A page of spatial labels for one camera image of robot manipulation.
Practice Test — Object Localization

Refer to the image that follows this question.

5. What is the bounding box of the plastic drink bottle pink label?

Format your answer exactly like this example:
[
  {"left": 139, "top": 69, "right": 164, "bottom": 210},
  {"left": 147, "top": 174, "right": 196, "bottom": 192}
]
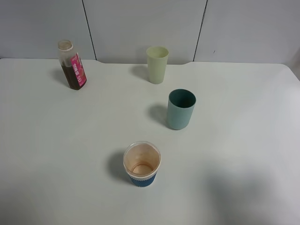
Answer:
[{"left": 58, "top": 40, "right": 87, "bottom": 90}]

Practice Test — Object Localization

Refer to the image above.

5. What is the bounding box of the teal green plastic cup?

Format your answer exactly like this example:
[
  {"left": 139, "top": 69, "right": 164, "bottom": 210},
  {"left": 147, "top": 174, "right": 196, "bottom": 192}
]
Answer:
[{"left": 166, "top": 89, "right": 196, "bottom": 130}]

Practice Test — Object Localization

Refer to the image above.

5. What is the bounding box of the clear cup blue sleeve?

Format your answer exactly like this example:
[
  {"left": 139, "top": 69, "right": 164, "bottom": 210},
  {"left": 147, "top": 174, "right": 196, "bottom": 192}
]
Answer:
[{"left": 123, "top": 141, "right": 161, "bottom": 187}]

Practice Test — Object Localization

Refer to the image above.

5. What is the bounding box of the pale yellow plastic cup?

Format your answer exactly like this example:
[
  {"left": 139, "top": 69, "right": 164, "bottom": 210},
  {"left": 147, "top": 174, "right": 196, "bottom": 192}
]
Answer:
[{"left": 146, "top": 46, "right": 169, "bottom": 84}]

